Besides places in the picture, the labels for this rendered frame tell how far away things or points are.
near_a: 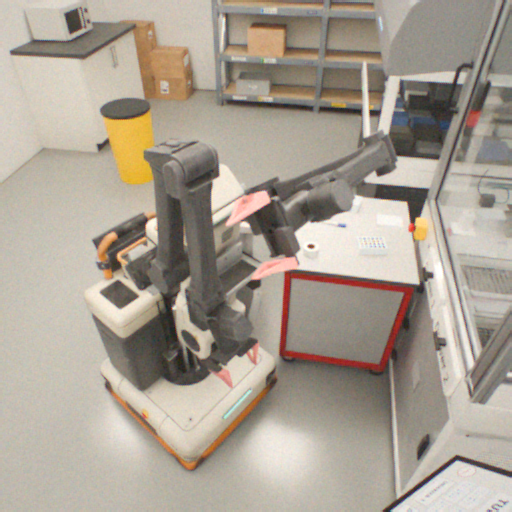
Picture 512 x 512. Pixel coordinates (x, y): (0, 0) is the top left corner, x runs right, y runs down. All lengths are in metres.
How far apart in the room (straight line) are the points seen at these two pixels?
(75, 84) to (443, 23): 3.24
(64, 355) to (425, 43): 2.42
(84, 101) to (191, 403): 3.20
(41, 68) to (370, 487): 4.13
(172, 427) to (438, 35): 2.01
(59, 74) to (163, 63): 1.59
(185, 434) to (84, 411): 0.69
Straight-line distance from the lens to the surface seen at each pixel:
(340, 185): 0.73
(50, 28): 4.75
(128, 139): 3.71
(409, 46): 2.10
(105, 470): 2.24
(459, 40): 2.13
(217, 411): 1.94
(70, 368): 2.59
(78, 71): 4.33
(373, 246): 1.93
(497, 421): 1.42
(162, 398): 2.01
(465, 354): 1.37
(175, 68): 5.59
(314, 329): 2.12
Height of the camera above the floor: 1.99
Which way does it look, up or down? 42 degrees down
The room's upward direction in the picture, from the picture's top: straight up
